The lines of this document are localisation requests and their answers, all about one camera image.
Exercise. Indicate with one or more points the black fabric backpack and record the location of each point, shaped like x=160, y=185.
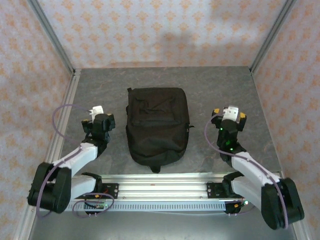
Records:
x=155, y=130

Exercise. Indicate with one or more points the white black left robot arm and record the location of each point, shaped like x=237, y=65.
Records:
x=77, y=156

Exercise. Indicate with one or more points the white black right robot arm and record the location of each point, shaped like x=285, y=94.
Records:
x=252, y=170

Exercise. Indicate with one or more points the small circuit board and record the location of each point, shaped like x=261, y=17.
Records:
x=100, y=205
x=240, y=205

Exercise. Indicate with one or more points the grey metal sheet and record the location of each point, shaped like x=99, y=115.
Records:
x=162, y=227

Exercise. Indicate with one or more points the aluminium side frame rail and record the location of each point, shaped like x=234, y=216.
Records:
x=71, y=87

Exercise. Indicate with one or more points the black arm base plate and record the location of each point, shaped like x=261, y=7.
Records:
x=113, y=191
x=212, y=190

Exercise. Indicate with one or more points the aluminium front frame rail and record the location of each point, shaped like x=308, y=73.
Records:
x=162, y=187

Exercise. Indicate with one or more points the aluminium frame post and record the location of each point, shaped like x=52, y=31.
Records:
x=273, y=32
x=51, y=33

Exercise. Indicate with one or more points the aluminium lower frame bar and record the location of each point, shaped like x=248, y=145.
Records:
x=303, y=231
x=26, y=225

